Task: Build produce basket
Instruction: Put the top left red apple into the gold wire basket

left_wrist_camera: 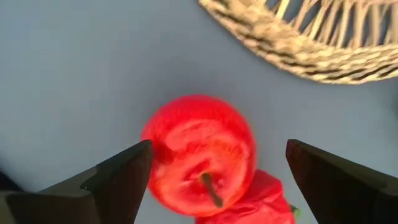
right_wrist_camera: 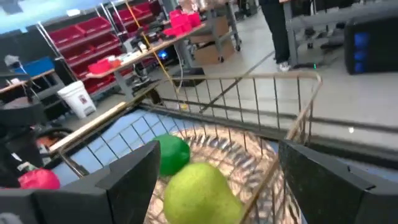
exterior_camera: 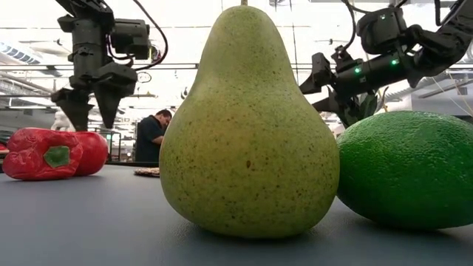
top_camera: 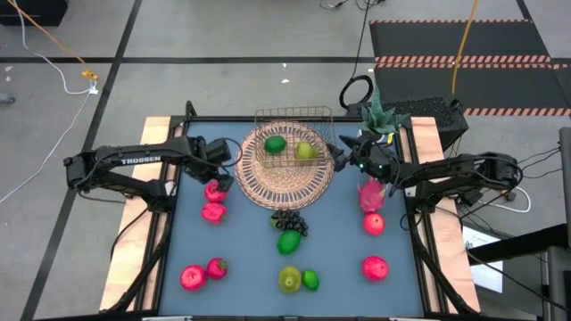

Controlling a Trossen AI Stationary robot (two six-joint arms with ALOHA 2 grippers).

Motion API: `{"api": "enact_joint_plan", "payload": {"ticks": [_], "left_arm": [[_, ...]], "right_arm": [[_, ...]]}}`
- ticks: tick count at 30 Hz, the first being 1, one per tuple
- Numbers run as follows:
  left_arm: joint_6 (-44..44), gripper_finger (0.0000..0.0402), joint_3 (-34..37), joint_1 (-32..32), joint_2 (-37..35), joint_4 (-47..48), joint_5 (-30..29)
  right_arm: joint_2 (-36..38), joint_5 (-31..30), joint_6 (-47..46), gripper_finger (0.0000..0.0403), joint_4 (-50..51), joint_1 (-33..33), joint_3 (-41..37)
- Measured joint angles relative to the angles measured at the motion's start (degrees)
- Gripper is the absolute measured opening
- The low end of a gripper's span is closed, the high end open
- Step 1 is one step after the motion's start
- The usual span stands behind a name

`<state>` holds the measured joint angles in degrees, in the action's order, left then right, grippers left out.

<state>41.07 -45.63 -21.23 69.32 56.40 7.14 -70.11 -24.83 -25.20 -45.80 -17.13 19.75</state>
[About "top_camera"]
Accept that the yellow hanging cable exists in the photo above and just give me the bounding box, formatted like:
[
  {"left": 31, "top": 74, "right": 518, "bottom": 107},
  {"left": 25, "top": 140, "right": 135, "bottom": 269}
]
[{"left": 451, "top": 0, "right": 481, "bottom": 95}]

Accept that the glossy green oval fruit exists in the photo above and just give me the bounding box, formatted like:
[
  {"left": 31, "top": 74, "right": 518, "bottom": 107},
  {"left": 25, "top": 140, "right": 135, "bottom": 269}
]
[{"left": 277, "top": 229, "right": 302, "bottom": 256}]

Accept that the orange floor cable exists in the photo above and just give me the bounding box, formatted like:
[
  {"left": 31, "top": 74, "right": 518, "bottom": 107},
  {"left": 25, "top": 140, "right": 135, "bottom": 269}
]
[{"left": 17, "top": 0, "right": 93, "bottom": 77}]

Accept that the black striped floor mat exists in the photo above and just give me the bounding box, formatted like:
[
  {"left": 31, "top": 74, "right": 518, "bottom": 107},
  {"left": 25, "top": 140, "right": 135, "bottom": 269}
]
[
  {"left": 368, "top": 19, "right": 553, "bottom": 63},
  {"left": 373, "top": 62, "right": 571, "bottom": 118}
]

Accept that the white looped cable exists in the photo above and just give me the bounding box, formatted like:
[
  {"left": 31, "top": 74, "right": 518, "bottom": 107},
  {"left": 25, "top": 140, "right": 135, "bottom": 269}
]
[{"left": 484, "top": 185, "right": 533, "bottom": 214}]

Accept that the white floor cable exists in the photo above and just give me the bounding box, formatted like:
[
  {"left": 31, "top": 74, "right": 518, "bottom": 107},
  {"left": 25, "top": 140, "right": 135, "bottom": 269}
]
[{"left": 0, "top": 0, "right": 98, "bottom": 204}]

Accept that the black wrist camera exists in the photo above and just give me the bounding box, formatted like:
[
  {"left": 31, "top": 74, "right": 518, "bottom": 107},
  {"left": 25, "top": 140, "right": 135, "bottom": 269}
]
[
  {"left": 368, "top": 146, "right": 396, "bottom": 173},
  {"left": 205, "top": 136, "right": 234, "bottom": 165}
]

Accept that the white sheet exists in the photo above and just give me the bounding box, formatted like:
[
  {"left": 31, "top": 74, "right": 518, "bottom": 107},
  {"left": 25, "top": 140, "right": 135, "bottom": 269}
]
[{"left": 461, "top": 225, "right": 504, "bottom": 294}]

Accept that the black rig frame strut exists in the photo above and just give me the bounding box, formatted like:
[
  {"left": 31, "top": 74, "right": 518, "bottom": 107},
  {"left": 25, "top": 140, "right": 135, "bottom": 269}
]
[
  {"left": 106, "top": 209, "right": 173, "bottom": 313},
  {"left": 408, "top": 213, "right": 478, "bottom": 316}
]

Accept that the pink dragon fruit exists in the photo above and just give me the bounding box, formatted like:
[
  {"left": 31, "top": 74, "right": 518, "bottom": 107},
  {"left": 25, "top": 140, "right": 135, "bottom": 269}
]
[{"left": 357, "top": 176, "right": 387, "bottom": 214}]

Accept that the dark grape bunch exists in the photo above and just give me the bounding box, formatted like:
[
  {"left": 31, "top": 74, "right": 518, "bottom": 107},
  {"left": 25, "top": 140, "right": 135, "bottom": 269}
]
[{"left": 269, "top": 209, "right": 310, "bottom": 237}]

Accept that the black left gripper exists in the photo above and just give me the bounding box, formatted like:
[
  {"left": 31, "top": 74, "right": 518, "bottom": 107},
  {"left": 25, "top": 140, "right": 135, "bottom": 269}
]
[{"left": 188, "top": 150, "right": 236, "bottom": 193}]

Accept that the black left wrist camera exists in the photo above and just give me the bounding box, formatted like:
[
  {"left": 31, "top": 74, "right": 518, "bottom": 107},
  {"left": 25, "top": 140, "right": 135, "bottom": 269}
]
[{"left": 205, "top": 136, "right": 234, "bottom": 165}]

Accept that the red apple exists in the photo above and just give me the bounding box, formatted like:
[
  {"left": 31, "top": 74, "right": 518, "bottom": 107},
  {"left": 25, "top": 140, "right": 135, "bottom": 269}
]
[
  {"left": 179, "top": 264, "right": 208, "bottom": 292},
  {"left": 362, "top": 211, "right": 386, "bottom": 236},
  {"left": 360, "top": 254, "right": 390, "bottom": 283}
]

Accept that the black coiled cable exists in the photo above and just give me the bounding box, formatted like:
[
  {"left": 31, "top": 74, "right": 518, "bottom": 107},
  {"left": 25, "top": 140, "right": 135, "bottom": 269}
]
[{"left": 338, "top": 0, "right": 375, "bottom": 111}]

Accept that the green lime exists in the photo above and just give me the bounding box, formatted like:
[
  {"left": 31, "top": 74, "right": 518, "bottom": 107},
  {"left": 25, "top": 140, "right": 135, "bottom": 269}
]
[
  {"left": 302, "top": 268, "right": 320, "bottom": 292},
  {"left": 263, "top": 135, "right": 288, "bottom": 156}
]

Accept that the grey post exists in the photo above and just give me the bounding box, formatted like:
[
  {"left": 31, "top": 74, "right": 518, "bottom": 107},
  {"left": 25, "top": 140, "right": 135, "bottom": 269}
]
[{"left": 559, "top": 127, "right": 571, "bottom": 249}]

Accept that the wire basket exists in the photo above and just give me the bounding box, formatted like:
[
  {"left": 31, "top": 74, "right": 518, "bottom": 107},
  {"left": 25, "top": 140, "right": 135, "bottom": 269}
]
[{"left": 253, "top": 105, "right": 335, "bottom": 169}]

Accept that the red strawberry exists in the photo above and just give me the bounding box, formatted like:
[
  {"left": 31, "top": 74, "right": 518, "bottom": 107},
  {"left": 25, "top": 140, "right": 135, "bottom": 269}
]
[{"left": 205, "top": 257, "right": 229, "bottom": 281}]

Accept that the round woven placemat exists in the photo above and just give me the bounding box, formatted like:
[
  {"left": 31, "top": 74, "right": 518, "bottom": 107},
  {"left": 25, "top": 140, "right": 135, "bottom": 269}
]
[{"left": 234, "top": 119, "right": 335, "bottom": 211}]

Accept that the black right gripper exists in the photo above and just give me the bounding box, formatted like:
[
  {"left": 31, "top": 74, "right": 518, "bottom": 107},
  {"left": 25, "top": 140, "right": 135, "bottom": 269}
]
[{"left": 327, "top": 134, "right": 401, "bottom": 183}]

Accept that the black perforated box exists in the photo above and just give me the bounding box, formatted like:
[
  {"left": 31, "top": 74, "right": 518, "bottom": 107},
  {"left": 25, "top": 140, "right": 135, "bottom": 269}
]
[{"left": 347, "top": 95, "right": 469, "bottom": 151}]

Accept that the black table frame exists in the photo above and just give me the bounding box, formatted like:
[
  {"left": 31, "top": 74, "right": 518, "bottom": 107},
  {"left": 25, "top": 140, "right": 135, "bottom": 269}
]
[{"left": 133, "top": 113, "right": 447, "bottom": 321}]

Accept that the green spiky artificial plant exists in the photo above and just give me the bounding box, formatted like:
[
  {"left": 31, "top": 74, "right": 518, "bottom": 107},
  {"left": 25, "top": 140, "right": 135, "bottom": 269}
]
[{"left": 359, "top": 86, "right": 410, "bottom": 137}]

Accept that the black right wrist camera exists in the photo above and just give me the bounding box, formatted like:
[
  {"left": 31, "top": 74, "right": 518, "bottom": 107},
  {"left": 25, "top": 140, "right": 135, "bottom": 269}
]
[{"left": 368, "top": 146, "right": 396, "bottom": 173}]

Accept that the large yellow-green pear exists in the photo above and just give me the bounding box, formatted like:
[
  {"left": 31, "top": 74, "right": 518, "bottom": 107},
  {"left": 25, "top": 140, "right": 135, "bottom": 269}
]
[{"left": 277, "top": 265, "right": 303, "bottom": 294}]

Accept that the dark desk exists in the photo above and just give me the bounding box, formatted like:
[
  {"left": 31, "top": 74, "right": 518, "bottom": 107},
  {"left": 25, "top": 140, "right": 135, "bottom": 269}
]
[{"left": 466, "top": 222, "right": 571, "bottom": 321}]

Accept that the light wooden side board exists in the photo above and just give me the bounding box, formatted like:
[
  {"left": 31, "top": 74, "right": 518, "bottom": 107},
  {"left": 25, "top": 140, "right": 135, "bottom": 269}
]
[
  {"left": 396, "top": 116, "right": 482, "bottom": 313},
  {"left": 98, "top": 115, "right": 185, "bottom": 312}
]

